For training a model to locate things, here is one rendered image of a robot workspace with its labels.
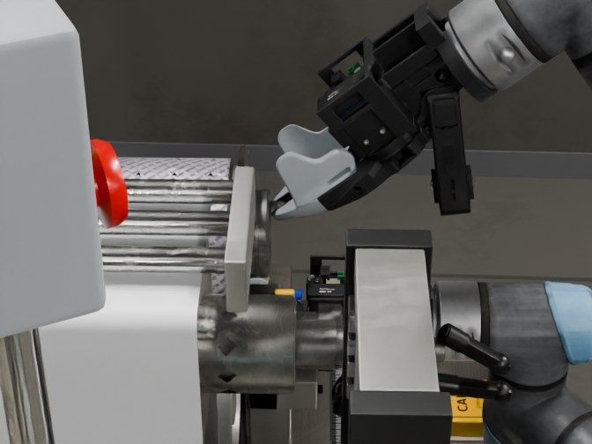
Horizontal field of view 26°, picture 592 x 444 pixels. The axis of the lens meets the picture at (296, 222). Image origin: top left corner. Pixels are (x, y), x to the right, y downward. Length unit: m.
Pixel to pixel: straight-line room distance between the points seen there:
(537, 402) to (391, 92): 0.38
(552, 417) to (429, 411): 0.61
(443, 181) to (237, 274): 0.37
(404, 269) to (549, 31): 0.31
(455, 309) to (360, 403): 0.56
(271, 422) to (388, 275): 0.45
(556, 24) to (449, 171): 0.15
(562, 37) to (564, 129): 2.54
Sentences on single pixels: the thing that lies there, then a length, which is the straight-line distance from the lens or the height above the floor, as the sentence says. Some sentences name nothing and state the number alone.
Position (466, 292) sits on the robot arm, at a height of 1.15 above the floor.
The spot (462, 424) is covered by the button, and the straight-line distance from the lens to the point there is 1.40.
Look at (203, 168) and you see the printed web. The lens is 1.05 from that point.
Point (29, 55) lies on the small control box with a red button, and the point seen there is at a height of 1.70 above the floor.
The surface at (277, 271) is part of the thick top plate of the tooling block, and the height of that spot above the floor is 1.03.
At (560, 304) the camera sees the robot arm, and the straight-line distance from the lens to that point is 1.20.
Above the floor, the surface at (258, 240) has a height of 1.27.
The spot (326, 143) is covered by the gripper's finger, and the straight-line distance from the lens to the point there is 1.07.
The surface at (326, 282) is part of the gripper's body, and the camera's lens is 1.20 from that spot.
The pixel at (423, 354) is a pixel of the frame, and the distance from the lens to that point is 0.66.
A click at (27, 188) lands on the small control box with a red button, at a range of 0.38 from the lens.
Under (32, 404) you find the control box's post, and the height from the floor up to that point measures 1.56.
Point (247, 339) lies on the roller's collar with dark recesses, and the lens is 0.80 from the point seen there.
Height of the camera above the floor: 1.86
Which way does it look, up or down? 34 degrees down
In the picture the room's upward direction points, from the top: straight up
